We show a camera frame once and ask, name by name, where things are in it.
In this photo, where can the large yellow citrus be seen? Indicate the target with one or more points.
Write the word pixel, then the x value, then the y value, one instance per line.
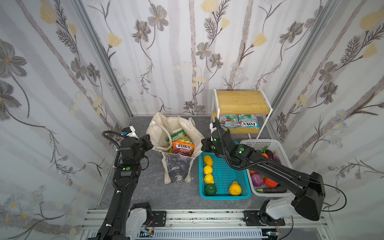
pixel 235 189

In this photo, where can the red tomato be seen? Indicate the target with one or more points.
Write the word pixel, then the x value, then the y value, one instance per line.
pixel 270 183

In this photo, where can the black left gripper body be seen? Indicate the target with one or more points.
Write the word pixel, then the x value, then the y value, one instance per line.
pixel 145 142

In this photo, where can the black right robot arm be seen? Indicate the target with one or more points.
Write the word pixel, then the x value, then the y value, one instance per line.
pixel 307 191

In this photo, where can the yellow lemon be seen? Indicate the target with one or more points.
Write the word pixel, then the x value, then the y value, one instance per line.
pixel 207 159
pixel 209 179
pixel 208 170

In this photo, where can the dark cucumber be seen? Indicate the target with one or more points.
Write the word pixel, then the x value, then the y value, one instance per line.
pixel 276 190

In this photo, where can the red green candy bag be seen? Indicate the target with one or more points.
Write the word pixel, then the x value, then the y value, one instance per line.
pixel 230 121

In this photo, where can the purple eggplant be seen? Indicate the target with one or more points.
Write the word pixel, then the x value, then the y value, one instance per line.
pixel 272 156

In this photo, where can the white plastic basket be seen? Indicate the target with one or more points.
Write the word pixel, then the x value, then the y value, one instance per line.
pixel 279 152

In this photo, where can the white wooden shelf rack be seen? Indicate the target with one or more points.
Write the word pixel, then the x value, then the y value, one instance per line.
pixel 242 102

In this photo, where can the green snack bag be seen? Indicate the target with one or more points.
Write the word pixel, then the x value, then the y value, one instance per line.
pixel 180 136

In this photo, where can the teal plastic basket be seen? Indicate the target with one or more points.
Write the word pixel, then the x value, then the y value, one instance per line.
pixel 223 177

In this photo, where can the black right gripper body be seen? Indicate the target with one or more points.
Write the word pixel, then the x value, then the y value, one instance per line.
pixel 212 143

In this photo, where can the orange snack bag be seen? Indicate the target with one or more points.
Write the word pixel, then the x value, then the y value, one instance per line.
pixel 184 149

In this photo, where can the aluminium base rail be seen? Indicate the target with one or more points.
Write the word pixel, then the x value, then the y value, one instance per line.
pixel 232 224

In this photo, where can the cream canvas tote bag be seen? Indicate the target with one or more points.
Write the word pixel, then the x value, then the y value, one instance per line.
pixel 177 167

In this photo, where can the green avocado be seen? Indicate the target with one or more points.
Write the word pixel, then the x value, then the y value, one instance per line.
pixel 210 190

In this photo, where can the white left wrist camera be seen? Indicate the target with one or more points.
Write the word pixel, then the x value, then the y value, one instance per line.
pixel 129 132

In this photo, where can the purple onion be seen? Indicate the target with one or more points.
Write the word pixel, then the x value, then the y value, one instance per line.
pixel 257 180

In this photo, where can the Fox's candy bag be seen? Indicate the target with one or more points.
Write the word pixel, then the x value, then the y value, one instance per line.
pixel 249 121

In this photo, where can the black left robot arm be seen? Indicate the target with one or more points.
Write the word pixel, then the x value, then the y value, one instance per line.
pixel 127 170

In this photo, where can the yellow lemon top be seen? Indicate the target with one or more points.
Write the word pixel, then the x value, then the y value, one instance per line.
pixel 207 159

